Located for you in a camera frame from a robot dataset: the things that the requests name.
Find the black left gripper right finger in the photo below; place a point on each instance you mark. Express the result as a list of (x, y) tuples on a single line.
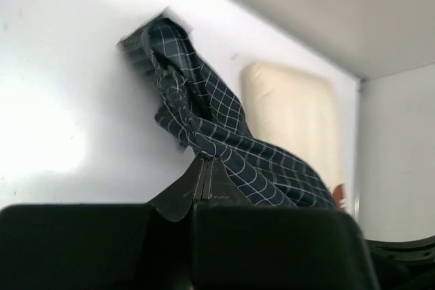
[(220, 190)]

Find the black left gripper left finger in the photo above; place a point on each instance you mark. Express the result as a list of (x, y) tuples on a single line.
[(174, 202)]

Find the dark grid-pattern pillowcase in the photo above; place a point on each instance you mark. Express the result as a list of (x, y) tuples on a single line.
[(203, 113)]

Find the cream pillow with bear print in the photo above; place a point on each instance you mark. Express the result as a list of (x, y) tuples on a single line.
[(296, 111)]

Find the aluminium frame rail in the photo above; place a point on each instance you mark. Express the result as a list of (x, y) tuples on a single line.
[(356, 182)]

